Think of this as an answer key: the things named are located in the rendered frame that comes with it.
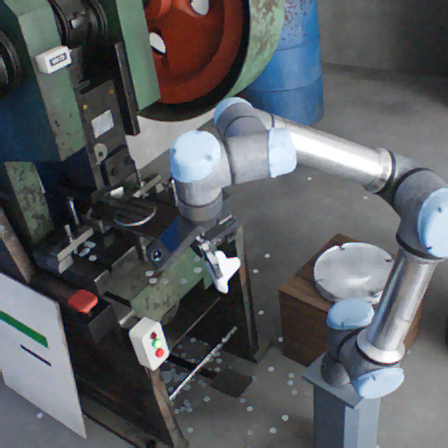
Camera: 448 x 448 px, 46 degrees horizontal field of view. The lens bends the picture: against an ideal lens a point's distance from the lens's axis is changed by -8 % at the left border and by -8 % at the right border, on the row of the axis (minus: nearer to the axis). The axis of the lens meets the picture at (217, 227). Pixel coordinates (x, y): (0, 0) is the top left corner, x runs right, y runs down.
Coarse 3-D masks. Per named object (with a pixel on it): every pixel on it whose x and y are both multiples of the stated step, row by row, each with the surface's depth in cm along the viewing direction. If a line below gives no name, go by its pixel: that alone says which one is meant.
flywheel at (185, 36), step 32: (160, 0) 155; (192, 0) 169; (224, 0) 143; (160, 32) 167; (192, 32) 160; (224, 32) 149; (160, 64) 175; (192, 64) 167; (224, 64) 155; (192, 96) 170
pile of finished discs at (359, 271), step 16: (320, 256) 196; (336, 256) 195; (352, 256) 194; (368, 256) 193; (384, 256) 191; (320, 272) 190; (336, 272) 189; (352, 272) 186; (368, 272) 185; (384, 272) 185; (320, 288) 186; (336, 288) 182; (352, 288) 181; (368, 288) 180
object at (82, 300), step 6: (78, 294) 139; (84, 294) 139; (90, 294) 139; (72, 300) 138; (78, 300) 137; (84, 300) 137; (90, 300) 137; (96, 300) 137; (72, 306) 137; (78, 306) 135; (84, 306) 135; (90, 306) 136; (84, 312) 140
